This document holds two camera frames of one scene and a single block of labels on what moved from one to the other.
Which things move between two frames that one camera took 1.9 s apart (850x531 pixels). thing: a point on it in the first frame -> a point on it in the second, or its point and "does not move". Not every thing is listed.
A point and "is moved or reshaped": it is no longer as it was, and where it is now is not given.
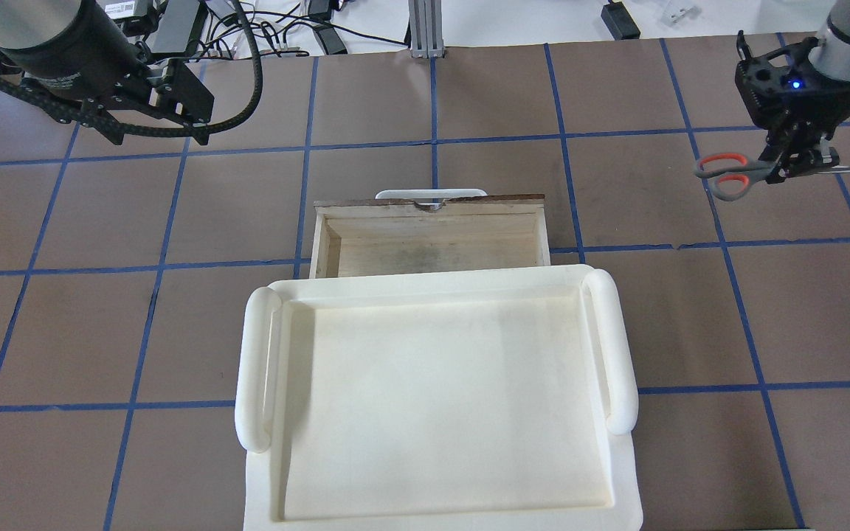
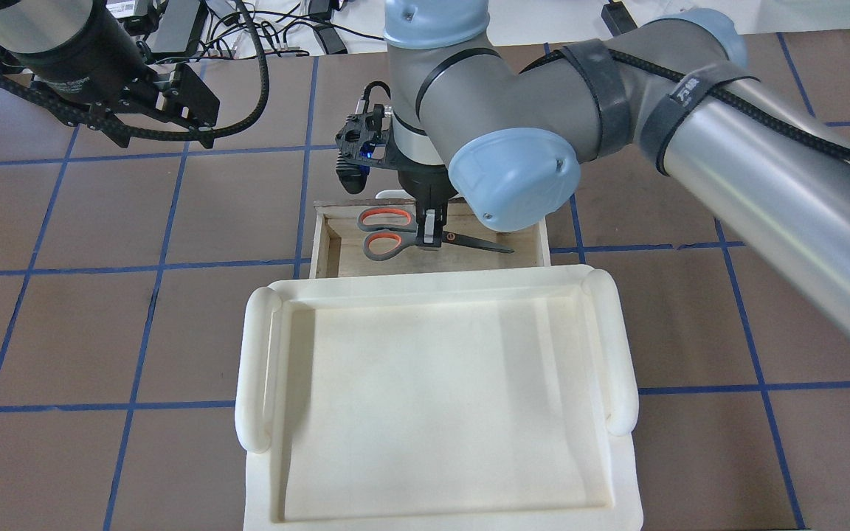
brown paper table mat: [99, 285] does not move
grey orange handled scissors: [736, 174] is moved or reshaped
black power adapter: [619, 21] does not move
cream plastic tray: [448, 397] does not move
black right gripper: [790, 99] -> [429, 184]
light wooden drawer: [388, 236] does not move
